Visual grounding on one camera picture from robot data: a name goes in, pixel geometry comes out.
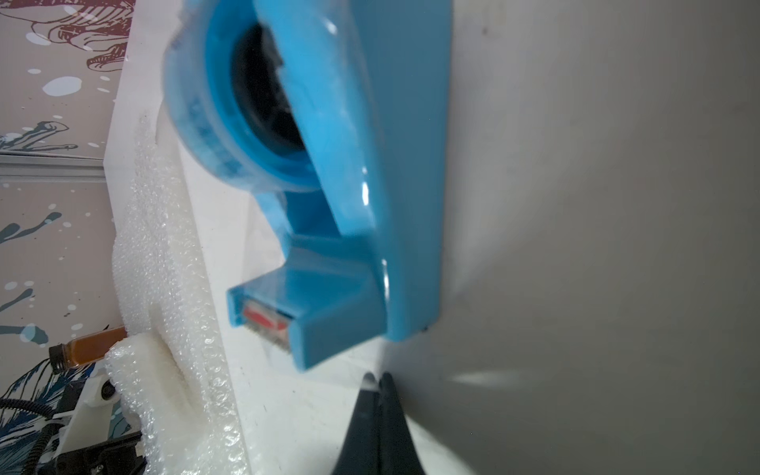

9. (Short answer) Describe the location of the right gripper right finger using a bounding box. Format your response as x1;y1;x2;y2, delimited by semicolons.
378;372;426;475

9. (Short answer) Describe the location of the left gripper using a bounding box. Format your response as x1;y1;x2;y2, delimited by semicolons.
37;431;146;475

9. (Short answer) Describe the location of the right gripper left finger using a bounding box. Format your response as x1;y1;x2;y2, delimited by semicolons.
332;373;380;475

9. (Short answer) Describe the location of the bubble wrap sheet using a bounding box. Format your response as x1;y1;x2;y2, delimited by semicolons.
105;113;251;474

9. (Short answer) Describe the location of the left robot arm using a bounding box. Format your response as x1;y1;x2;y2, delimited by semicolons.
1;400;146;475

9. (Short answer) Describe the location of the orange spice jar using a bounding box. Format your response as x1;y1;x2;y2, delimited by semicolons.
49;327;128;374

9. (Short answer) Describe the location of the blue tape dispenser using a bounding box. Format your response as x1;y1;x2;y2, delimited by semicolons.
163;1;453;371

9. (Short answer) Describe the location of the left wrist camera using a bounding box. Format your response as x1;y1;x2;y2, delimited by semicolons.
55;362;121;456

